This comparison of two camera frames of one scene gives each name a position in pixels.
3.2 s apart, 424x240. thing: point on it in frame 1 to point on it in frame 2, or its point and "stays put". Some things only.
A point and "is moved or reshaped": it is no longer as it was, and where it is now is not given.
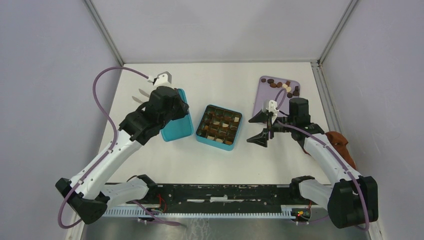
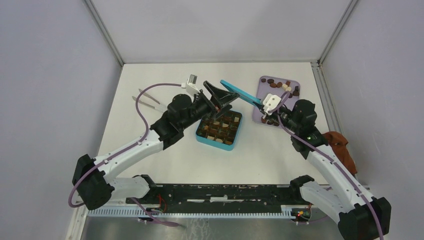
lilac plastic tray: [268, 88] stays put
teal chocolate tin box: [219, 127] stays put
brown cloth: [339, 143] stays put
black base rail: [225, 196] stays put
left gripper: [183, 107] to [222, 98]
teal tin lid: [180, 129] is moved or reshaped
